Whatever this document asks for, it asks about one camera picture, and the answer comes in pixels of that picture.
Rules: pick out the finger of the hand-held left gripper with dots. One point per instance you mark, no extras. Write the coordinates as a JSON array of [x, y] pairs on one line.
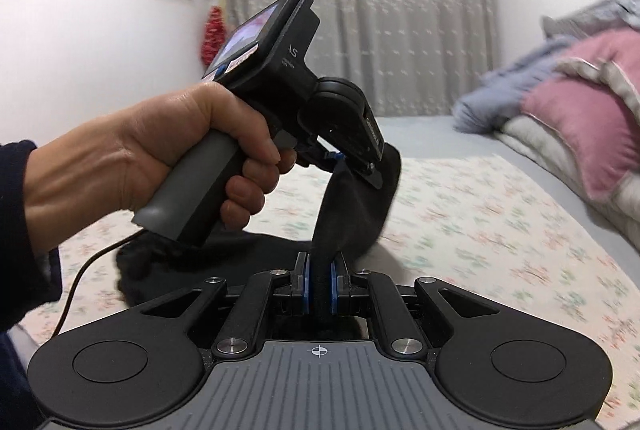
[[334, 154], [369, 174]]

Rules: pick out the light grey folded quilt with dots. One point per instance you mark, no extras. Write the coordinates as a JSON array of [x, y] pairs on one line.
[[530, 134]]

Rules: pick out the person's left hand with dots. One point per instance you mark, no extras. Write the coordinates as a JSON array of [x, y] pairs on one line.
[[125, 159]]

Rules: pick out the blue fleece blanket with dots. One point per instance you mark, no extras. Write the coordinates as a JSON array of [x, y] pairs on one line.
[[500, 94]]

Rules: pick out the person's left forearm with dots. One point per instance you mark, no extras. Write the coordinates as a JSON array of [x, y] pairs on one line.
[[20, 220]]

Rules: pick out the floral printed blanket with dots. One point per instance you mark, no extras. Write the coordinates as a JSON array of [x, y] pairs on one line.
[[475, 235]]

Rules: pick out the grey star-patterned curtain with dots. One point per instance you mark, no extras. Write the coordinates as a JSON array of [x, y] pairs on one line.
[[360, 9]]

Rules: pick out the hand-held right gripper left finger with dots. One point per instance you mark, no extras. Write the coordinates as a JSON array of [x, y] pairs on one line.
[[306, 286]]

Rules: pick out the red hanging cloth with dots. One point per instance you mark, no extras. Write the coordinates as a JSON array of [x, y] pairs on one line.
[[214, 34]]

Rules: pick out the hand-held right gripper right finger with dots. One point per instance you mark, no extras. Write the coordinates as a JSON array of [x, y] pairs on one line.
[[334, 286]]

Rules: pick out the black pants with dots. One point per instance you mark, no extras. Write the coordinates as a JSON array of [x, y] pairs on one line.
[[350, 210]]

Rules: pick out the pink quilt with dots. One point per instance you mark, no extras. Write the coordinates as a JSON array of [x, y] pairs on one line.
[[575, 124]]

